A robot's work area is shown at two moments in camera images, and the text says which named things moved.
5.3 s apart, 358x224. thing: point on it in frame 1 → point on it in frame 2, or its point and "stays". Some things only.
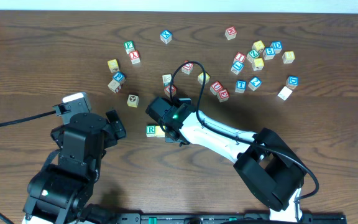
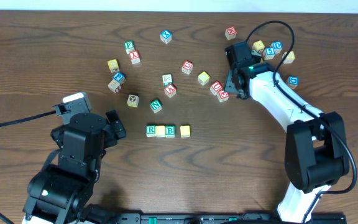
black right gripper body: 169,133 → 235,82
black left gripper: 114,123 stays
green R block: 150,130 stays
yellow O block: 159,132 stays
